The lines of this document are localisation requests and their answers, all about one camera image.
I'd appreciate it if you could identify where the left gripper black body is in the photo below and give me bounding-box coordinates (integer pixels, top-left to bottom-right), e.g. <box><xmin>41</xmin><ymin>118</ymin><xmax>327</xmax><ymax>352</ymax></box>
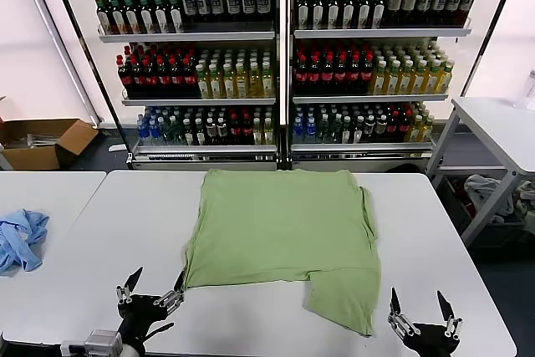
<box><xmin>116</xmin><ymin>294</ymin><xmax>171</xmax><ymax>348</ymax></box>

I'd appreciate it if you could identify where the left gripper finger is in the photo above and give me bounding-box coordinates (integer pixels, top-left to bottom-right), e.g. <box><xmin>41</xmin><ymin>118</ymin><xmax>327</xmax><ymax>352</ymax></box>
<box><xmin>115</xmin><ymin>266</ymin><xmax>144</xmax><ymax>305</ymax></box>
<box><xmin>153</xmin><ymin>269</ymin><xmax>186</xmax><ymax>311</ymax></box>

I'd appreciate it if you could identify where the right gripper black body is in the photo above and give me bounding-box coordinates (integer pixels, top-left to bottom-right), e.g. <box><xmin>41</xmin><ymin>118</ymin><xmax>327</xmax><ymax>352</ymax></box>
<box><xmin>402</xmin><ymin>322</ymin><xmax>461</xmax><ymax>357</ymax></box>

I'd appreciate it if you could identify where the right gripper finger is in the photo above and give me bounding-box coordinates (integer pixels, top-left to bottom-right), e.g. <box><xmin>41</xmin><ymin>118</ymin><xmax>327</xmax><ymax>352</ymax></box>
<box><xmin>387</xmin><ymin>287</ymin><xmax>420</xmax><ymax>339</ymax></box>
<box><xmin>436</xmin><ymin>289</ymin><xmax>464</xmax><ymax>337</ymax></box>

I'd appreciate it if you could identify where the green t-shirt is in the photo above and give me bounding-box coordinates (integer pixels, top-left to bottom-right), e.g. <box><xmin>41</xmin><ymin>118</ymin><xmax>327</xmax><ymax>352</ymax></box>
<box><xmin>182</xmin><ymin>168</ymin><xmax>384</xmax><ymax>338</ymax></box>

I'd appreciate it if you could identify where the dark grey storage bin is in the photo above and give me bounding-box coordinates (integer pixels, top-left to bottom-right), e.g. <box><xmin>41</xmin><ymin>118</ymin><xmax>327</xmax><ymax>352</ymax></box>
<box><xmin>443</xmin><ymin>172</ymin><xmax>531</xmax><ymax>246</ymax></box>

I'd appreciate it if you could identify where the crumpled light blue garment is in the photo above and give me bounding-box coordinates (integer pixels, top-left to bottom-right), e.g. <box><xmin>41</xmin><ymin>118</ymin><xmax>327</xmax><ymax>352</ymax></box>
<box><xmin>0</xmin><ymin>208</ymin><xmax>50</xmax><ymax>278</ymax></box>

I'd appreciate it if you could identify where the grey cloth pile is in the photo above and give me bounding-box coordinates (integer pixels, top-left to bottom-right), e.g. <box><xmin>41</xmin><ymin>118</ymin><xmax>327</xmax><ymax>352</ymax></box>
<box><xmin>462</xmin><ymin>173</ymin><xmax>516</xmax><ymax>224</ymax></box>

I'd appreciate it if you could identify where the grey-green cloth pile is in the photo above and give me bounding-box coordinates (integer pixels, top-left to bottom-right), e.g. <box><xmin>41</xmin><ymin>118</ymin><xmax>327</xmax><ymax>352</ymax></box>
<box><xmin>513</xmin><ymin>181</ymin><xmax>535</xmax><ymax>218</ymax></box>

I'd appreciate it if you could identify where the black rounded object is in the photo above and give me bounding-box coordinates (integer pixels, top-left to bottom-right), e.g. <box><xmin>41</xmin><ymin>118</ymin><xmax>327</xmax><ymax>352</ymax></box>
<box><xmin>384</xmin><ymin>162</ymin><xmax>423</xmax><ymax>174</ymax></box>

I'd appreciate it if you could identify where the open cardboard box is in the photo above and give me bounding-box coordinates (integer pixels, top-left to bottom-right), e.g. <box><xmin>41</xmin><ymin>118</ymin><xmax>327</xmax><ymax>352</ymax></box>
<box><xmin>0</xmin><ymin>117</ymin><xmax>100</xmax><ymax>171</ymax></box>

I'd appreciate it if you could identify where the white tube bundle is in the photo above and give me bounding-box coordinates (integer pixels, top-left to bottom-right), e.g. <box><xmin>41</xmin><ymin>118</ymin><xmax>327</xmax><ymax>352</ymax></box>
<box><xmin>24</xmin><ymin>133</ymin><xmax>58</xmax><ymax>148</ymax></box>

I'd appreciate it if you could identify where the white side table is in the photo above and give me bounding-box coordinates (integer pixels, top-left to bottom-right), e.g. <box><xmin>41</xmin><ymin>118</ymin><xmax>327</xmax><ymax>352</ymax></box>
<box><xmin>425</xmin><ymin>95</ymin><xmax>535</xmax><ymax>247</ymax></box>

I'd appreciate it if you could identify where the grey metal shelf rack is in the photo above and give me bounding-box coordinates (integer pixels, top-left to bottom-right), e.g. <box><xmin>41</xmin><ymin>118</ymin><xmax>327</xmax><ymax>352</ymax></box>
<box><xmin>73</xmin><ymin>0</ymin><xmax>280</xmax><ymax>172</ymax></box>
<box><xmin>288</xmin><ymin>0</ymin><xmax>493</xmax><ymax>173</ymax></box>

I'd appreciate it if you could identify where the dark tea bottle leaf label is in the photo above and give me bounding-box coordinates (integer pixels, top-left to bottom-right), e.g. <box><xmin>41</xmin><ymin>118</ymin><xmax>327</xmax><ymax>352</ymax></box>
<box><xmin>297</xmin><ymin>0</ymin><xmax>313</xmax><ymax>30</ymax></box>
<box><xmin>326</xmin><ymin>0</ymin><xmax>341</xmax><ymax>30</ymax></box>
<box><xmin>167</xmin><ymin>0</ymin><xmax>184</xmax><ymax>33</ymax></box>
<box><xmin>372</xmin><ymin>0</ymin><xmax>387</xmax><ymax>28</ymax></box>
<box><xmin>125</xmin><ymin>0</ymin><xmax>140</xmax><ymax>34</ymax></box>
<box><xmin>341</xmin><ymin>0</ymin><xmax>357</xmax><ymax>30</ymax></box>
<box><xmin>153</xmin><ymin>0</ymin><xmax>169</xmax><ymax>34</ymax></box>
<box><xmin>357</xmin><ymin>0</ymin><xmax>373</xmax><ymax>30</ymax></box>
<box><xmin>110</xmin><ymin>0</ymin><xmax>126</xmax><ymax>34</ymax></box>
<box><xmin>96</xmin><ymin>0</ymin><xmax>112</xmax><ymax>34</ymax></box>
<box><xmin>311</xmin><ymin>0</ymin><xmax>326</xmax><ymax>30</ymax></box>
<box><xmin>139</xmin><ymin>0</ymin><xmax>155</xmax><ymax>34</ymax></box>

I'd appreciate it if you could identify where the dark bottle beige label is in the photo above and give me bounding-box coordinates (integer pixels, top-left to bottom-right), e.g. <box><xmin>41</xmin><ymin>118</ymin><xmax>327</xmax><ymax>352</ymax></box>
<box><xmin>402</xmin><ymin>0</ymin><xmax>418</xmax><ymax>26</ymax></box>
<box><xmin>386</xmin><ymin>0</ymin><xmax>403</xmax><ymax>26</ymax></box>

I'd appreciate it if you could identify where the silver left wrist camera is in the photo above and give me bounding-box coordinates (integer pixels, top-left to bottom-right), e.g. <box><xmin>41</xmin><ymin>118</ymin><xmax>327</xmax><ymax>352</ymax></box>
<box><xmin>60</xmin><ymin>329</ymin><xmax>125</xmax><ymax>357</ymax></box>

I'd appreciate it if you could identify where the white slanted frame bar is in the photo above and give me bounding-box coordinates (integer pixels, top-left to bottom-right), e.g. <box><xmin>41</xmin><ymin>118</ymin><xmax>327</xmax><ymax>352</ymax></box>
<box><xmin>14</xmin><ymin>0</ymin><xmax>101</xmax><ymax>128</ymax></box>

